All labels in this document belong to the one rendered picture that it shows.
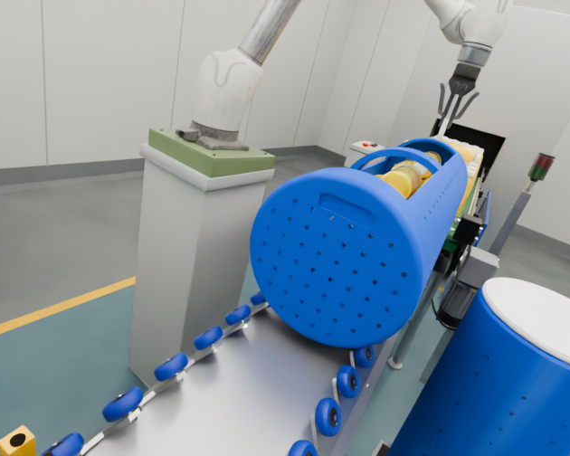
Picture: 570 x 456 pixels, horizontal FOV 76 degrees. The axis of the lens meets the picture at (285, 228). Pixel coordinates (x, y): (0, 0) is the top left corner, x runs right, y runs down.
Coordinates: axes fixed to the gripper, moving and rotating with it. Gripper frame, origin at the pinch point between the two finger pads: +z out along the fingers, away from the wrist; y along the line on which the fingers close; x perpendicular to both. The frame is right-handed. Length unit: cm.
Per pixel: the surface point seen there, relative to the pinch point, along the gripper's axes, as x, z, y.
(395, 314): 92, 19, -13
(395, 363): -38, 125, -21
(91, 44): -58, 18, 267
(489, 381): 72, 36, -32
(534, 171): -36, 8, -35
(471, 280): -8, 50, -31
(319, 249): 92, 15, 1
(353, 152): -10.9, 20.0, 31.1
